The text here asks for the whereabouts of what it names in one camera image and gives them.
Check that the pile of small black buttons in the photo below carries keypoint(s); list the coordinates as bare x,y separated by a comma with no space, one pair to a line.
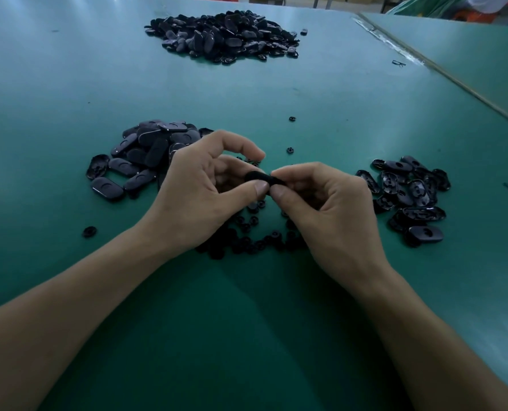
245,235

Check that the person's right hand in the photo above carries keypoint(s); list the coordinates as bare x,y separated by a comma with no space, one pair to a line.
340,227

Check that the person's right forearm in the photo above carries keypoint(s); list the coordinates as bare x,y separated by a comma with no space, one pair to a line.
447,355

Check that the person's left hand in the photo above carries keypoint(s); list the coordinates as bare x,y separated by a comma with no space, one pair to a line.
194,197

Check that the small black plastic scrap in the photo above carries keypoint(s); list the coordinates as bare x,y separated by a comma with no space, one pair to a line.
398,62

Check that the person's left forearm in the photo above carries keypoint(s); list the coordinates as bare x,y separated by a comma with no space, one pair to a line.
61,334

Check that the green striped bag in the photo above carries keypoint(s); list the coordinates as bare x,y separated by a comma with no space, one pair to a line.
429,4

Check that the pile of black oval shells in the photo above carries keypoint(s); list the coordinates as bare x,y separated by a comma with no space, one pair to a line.
408,197

